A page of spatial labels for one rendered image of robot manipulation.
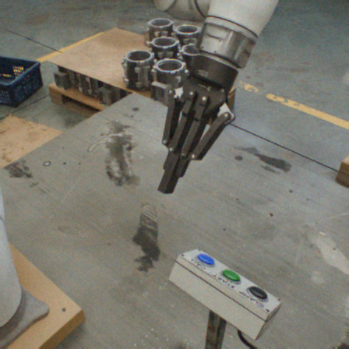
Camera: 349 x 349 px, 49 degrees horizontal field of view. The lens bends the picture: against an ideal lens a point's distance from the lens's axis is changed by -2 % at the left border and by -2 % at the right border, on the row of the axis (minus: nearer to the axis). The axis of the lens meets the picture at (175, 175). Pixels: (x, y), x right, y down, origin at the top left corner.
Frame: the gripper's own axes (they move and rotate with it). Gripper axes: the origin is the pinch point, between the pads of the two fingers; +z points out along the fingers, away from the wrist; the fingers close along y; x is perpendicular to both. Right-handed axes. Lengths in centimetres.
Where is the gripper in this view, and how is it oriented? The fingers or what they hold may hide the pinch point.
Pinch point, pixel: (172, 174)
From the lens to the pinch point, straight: 67.2
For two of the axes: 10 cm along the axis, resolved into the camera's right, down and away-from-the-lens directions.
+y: 7.7, 4.3, -4.7
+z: -3.7, 9.0, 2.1
